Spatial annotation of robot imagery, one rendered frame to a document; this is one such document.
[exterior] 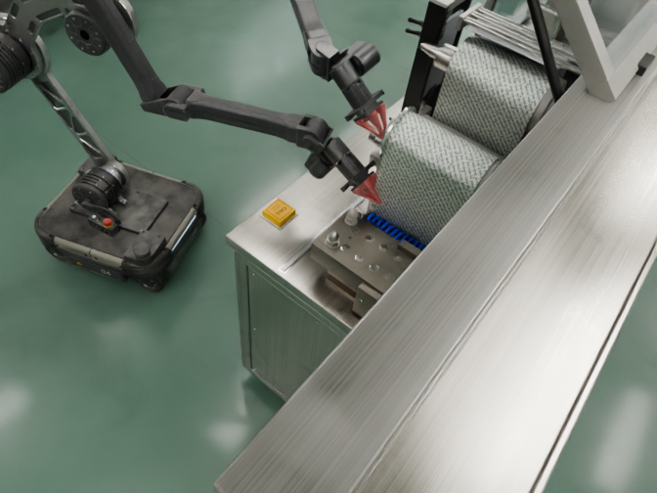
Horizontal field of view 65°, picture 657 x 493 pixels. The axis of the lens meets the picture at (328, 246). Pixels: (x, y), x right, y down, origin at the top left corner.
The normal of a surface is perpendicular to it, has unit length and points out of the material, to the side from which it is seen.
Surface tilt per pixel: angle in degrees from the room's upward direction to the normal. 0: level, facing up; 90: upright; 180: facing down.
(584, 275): 0
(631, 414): 0
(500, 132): 92
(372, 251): 0
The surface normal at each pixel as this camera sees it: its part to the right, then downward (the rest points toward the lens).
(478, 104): -0.62, 0.59
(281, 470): 0.10, -0.62
